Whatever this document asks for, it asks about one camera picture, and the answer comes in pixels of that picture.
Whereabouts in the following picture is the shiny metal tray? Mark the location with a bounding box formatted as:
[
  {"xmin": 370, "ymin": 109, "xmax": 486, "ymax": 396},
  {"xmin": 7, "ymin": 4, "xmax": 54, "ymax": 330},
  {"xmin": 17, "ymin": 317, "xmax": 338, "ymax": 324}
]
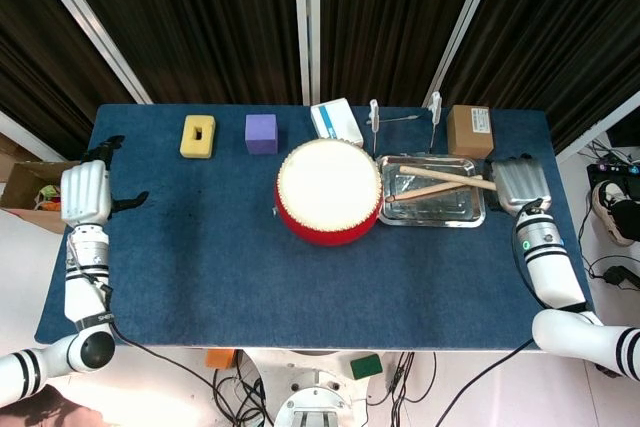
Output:
[{"xmin": 375, "ymin": 154, "xmax": 486, "ymax": 228}]

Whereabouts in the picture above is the red drum with white head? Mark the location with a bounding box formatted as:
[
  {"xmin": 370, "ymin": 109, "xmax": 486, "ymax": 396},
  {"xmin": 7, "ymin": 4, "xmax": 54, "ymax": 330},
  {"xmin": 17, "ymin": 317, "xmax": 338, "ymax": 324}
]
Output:
[{"xmin": 273, "ymin": 139, "xmax": 385, "ymax": 247}]

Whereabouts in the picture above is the orange block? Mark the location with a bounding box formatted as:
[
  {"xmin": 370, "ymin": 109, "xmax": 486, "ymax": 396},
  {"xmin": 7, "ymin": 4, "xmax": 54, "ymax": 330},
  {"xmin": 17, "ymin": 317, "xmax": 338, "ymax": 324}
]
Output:
[{"xmin": 205, "ymin": 348, "xmax": 237, "ymax": 369}]

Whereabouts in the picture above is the black pleated curtain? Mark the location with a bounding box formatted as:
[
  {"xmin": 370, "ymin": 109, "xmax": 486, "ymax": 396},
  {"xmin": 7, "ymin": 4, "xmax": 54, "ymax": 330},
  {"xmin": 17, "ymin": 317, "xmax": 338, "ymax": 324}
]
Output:
[
  {"xmin": 439, "ymin": 0, "xmax": 640, "ymax": 153},
  {"xmin": 319, "ymin": 0, "xmax": 489, "ymax": 108},
  {"xmin": 49, "ymin": 0, "xmax": 305, "ymax": 106},
  {"xmin": 0, "ymin": 0, "xmax": 132, "ymax": 161}
]

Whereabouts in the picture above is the white and black sneaker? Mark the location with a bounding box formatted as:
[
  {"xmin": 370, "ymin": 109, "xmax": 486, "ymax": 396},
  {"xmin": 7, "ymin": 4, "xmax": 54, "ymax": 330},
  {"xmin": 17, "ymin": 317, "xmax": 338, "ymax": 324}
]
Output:
[{"xmin": 591, "ymin": 179, "xmax": 636, "ymax": 247}]

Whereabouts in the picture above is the black cable tangle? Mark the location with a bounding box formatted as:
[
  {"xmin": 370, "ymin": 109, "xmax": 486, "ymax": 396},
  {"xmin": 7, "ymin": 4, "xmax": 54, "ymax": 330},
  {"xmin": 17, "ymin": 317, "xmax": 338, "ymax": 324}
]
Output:
[
  {"xmin": 212, "ymin": 366, "xmax": 275, "ymax": 427},
  {"xmin": 367, "ymin": 351, "xmax": 439, "ymax": 406}
]

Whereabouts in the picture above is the open cardboard box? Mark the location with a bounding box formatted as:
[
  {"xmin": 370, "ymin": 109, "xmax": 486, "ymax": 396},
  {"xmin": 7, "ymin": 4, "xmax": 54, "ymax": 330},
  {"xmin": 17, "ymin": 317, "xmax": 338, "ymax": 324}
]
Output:
[{"xmin": 0, "ymin": 160, "xmax": 84, "ymax": 236}]

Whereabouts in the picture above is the brown cardboard box with label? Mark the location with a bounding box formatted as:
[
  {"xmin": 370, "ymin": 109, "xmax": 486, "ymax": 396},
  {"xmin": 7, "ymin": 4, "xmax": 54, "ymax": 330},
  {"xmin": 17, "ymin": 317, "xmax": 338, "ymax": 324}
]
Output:
[{"xmin": 445, "ymin": 104, "xmax": 496, "ymax": 160}]

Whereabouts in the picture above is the white frame bar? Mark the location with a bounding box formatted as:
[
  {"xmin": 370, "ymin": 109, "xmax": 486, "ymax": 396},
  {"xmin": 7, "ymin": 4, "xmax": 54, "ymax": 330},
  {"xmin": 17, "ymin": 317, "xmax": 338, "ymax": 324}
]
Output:
[
  {"xmin": 0, "ymin": 110, "xmax": 69, "ymax": 164},
  {"xmin": 553, "ymin": 91, "xmax": 640, "ymax": 166}
]

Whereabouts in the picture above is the black trouser leg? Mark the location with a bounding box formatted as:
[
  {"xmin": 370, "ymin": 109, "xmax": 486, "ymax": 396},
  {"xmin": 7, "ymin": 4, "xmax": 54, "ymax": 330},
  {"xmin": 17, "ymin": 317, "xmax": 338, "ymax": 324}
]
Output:
[{"xmin": 612, "ymin": 196, "xmax": 640, "ymax": 243}]

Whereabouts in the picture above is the black power strip with plugs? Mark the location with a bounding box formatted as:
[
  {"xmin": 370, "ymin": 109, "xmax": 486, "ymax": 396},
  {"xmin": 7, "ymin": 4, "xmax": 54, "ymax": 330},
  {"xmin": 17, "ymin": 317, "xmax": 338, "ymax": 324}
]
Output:
[{"xmin": 585, "ymin": 139, "xmax": 640, "ymax": 188}]

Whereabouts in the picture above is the yellow sponge with hole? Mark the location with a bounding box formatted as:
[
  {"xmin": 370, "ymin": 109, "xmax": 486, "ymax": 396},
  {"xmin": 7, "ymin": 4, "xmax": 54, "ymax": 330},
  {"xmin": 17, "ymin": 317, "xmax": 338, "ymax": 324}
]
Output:
[{"xmin": 179, "ymin": 114, "xmax": 217, "ymax": 160}]

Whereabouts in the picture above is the white box with blue stripe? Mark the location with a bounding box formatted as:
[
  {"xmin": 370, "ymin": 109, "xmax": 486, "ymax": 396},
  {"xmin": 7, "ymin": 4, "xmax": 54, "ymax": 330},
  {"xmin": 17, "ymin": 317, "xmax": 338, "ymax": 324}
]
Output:
[{"xmin": 309, "ymin": 97, "xmax": 365, "ymax": 146}]

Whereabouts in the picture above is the purple foam cube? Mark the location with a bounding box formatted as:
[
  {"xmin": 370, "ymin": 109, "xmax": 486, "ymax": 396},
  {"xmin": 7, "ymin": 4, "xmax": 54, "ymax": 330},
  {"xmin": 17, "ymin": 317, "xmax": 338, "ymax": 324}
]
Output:
[{"xmin": 244, "ymin": 113, "xmax": 279, "ymax": 156}]

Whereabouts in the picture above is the white frame post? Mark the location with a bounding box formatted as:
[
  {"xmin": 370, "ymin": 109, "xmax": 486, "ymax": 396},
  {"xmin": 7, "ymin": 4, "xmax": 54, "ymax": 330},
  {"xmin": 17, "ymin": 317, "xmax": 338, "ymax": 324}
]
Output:
[
  {"xmin": 424, "ymin": 0, "xmax": 507, "ymax": 109},
  {"xmin": 292, "ymin": 0, "xmax": 322, "ymax": 107},
  {"xmin": 22, "ymin": 0, "xmax": 154, "ymax": 106}
]

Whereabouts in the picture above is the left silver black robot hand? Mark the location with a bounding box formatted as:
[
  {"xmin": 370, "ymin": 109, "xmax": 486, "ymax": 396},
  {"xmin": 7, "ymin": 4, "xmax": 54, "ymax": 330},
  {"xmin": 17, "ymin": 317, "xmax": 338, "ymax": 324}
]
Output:
[{"xmin": 59, "ymin": 134, "xmax": 150, "ymax": 224}]

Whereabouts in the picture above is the blue fabric table mat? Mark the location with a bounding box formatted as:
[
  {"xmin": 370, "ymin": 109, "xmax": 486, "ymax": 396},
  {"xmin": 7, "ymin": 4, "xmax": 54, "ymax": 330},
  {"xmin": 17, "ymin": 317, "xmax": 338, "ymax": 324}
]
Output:
[{"xmin": 33, "ymin": 104, "xmax": 599, "ymax": 353}]

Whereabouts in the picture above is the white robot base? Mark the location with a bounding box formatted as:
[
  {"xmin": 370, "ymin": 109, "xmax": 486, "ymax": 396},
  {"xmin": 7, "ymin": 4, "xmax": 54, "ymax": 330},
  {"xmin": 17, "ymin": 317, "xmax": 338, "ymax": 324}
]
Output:
[{"xmin": 239, "ymin": 346, "xmax": 401, "ymax": 427}]

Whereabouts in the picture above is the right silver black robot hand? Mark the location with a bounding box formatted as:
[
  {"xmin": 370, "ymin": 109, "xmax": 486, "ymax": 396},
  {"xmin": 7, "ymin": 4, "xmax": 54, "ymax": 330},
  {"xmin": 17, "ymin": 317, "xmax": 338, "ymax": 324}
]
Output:
[{"xmin": 483, "ymin": 152, "xmax": 554, "ymax": 214}]

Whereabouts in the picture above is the green block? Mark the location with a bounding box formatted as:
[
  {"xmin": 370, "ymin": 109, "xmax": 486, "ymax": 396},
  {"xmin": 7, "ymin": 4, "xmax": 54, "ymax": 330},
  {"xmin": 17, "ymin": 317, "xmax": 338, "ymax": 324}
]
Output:
[{"xmin": 349, "ymin": 353, "xmax": 384, "ymax": 381}]

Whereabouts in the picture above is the wooden drumstick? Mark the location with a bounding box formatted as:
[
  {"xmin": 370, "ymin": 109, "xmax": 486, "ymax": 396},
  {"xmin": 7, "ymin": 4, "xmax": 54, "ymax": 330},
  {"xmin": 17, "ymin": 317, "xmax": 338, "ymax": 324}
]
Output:
[
  {"xmin": 383, "ymin": 174, "xmax": 485, "ymax": 203},
  {"xmin": 398, "ymin": 165, "xmax": 498, "ymax": 192}
]

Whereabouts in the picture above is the colourful packaging bag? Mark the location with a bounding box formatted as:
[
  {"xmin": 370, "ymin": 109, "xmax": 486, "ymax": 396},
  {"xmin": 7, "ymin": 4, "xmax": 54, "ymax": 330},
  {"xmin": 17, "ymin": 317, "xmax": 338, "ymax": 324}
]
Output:
[{"xmin": 33, "ymin": 184, "xmax": 64, "ymax": 213}]

